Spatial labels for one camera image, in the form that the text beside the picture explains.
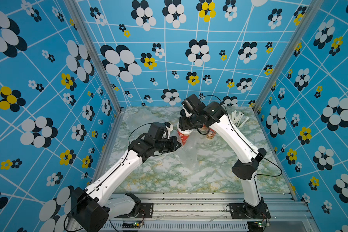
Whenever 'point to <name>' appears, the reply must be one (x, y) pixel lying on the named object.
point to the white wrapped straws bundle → (236, 118)
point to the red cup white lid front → (184, 134)
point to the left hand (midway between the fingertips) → (184, 143)
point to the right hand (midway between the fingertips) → (185, 124)
